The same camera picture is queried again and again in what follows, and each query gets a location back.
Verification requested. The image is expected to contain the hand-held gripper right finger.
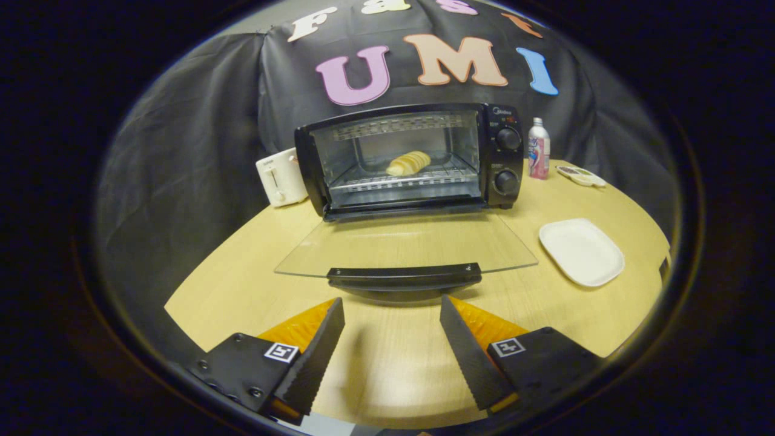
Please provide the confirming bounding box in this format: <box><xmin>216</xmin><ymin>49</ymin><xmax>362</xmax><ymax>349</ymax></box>
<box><xmin>440</xmin><ymin>294</ymin><xmax>604</xmax><ymax>415</ymax></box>

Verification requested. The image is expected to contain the white square plate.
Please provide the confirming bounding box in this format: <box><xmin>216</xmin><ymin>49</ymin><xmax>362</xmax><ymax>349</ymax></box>
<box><xmin>538</xmin><ymin>218</ymin><xmax>625</xmax><ymax>288</ymax></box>

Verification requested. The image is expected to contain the white pop-up toaster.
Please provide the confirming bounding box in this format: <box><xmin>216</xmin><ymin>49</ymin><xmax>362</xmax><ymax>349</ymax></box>
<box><xmin>256</xmin><ymin>147</ymin><xmax>309</xmax><ymax>208</ymax></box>

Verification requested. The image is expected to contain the black toaster oven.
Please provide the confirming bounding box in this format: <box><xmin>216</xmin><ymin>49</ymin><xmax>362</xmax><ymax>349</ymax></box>
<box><xmin>274</xmin><ymin>102</ymin><xmax>539</xmax><ymax>292</ymax></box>

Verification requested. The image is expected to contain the yellow bread roll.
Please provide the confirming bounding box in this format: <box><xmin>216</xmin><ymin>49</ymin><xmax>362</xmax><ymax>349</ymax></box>
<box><xmin>386</xmin><ymin>150</ymin><xmax>432</xmax><ymax>177</ymax></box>

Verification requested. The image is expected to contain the white and pink bottle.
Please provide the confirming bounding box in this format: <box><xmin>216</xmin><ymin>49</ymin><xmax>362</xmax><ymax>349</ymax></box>
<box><xmin>528</xmin><ymin>117</ymin><xmax>551</xmax><ymax>180</ymax></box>

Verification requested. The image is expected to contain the small white tray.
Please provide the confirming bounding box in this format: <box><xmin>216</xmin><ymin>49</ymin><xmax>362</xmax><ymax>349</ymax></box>
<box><xmin>556</xmin><ymin>165</ymin><xmax>607</xmax><ymax>188</ymax></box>

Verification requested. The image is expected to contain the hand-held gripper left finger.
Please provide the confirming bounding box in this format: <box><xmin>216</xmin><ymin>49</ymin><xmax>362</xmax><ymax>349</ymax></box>
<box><xmin>187</xmin><ymin>297</ymin><xmax>346</xmax><ymax>426</ymax></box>

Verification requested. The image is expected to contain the black backdrop cloth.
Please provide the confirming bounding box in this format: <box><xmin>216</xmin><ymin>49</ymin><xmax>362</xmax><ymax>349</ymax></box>
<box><xmin>94</xmin><ymin>0</ymin><xmax>679</xmax><ymax>364</ymax></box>

